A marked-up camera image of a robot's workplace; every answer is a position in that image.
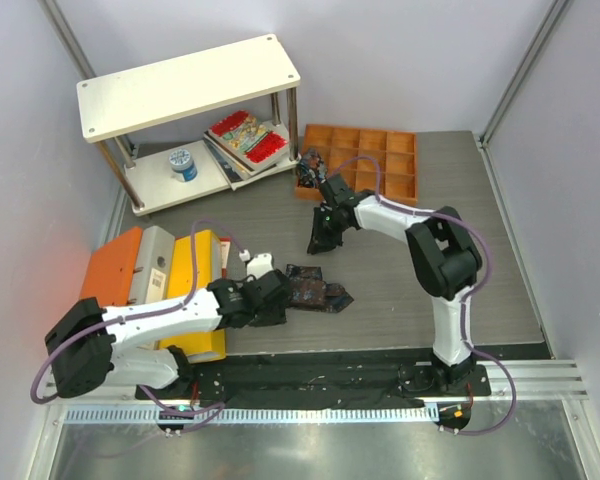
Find brown blue-flowered tie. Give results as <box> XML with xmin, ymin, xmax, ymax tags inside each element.
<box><xmin>285</xmin><ymin>264</ymin><xmax>354</xmax><ymax>313</ymax></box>

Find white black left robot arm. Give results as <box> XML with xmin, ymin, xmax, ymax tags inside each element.
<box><xmin>31</xmin><ymin>269</ymin><xmax>292</xmax><ymax>404</ymax></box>

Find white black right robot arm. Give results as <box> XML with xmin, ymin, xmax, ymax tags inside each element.
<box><xmin>307</xmin><ymin>174</ymin><xmax>482</xmax><ymax>395</ymax></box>

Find yellow binder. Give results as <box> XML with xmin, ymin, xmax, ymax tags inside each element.
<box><xmin>157</xmin><ymin>229</ymin><xmax>227</xmax><ymax>365</ymax></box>

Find orange compartment tray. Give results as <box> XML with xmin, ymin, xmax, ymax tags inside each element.
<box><xmin>295</xmin><ymin>124</ymin><xmax>418</xmax><ymax>206</ymax></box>

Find lower stacked books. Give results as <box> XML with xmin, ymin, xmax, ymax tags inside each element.
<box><xmin>203</xmin><ymin>138</ymin><xmax>296</xmax><ymax>191</ymax></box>

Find red patterned book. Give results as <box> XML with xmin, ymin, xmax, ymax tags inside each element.
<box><xmin>205</xmin><ymin>110</ymin><xmax>289</xmax><ymax>173</ymax></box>

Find grey binder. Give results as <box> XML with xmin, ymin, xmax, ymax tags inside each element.
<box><xmin>127</xmin><ymin>226</ymin><xmax>175</xmax><ymax>305</ymax></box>

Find blue white jar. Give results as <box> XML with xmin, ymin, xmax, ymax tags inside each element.
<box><xmin>168</xmin><ymin>148</ymin><xmax>198</xmax><ymax>182</ymax></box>

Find orange binder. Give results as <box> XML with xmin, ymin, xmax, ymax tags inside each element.
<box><xmin>79</xmin><ymin>227</ymin><xmax>143</xmax><ymax>307</ymax></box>

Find white two-tier shelf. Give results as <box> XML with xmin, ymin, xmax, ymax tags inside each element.
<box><xmin>76</xmin><ymin>33</ymin><xmax>301</xmax><ymax>216</ymax></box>

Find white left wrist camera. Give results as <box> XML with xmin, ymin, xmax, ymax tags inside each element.
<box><xmin>239</xmin><ymin>249</ymin><xmax>275</xmax><ymax>279</ymax></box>

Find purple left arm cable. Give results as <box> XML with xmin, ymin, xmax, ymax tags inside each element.
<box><xmin>30</xmin><ymin>217</ymin><xmax>249</xmax><ymax>434</ymax></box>

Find white slotted cable duct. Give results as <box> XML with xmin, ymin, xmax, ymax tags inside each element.
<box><xmin>63</xmin><ymin>403</ymin><xmax>439</xmax><ymax>425</ymax></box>

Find aluminium extrusion rail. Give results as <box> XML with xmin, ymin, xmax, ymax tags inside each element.
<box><xmin>56</xmin><ymin>359</ymin><xmax>588</xmax><ymax>404</ymax></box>

